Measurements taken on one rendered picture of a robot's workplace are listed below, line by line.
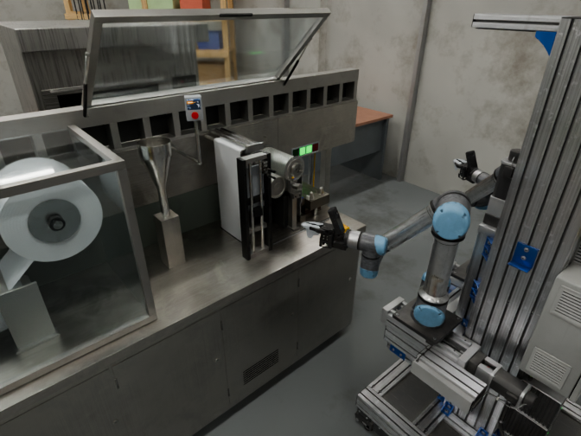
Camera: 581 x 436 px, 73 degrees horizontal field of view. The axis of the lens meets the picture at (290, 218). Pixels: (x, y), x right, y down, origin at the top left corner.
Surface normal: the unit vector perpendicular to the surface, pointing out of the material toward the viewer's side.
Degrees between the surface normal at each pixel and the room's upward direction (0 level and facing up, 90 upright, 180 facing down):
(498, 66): 90
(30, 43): 90
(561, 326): 90
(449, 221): 82
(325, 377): 0
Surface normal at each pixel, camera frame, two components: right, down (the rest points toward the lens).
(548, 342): -0.76, 0.31
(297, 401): 0.01, -0.88
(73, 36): 0.65, 0.37
